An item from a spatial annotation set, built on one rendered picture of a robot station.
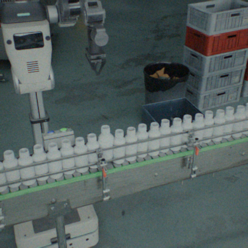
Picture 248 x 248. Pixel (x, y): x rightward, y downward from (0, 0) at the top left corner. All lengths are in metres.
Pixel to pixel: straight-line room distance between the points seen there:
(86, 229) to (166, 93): 1.56
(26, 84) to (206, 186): 1.78
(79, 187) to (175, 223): 1.28
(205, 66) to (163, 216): 1.76
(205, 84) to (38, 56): 2.40
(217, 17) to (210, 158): 2.13
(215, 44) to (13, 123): 2.28
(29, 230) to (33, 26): 1.26
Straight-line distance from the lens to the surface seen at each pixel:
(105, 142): 1.54
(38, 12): 1.95
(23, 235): 2.40
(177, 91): 3.41
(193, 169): 1.75
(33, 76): 1.97
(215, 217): 2.86
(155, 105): 2.25
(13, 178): 1.55
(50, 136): 1.65
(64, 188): 1.60
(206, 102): 4.11
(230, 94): 4.31
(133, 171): 1.66
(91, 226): 2.41
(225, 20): 3.83
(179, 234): 2.69
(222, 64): 4.02
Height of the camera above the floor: 2.03
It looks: 32 degrees down
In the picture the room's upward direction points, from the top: straight up
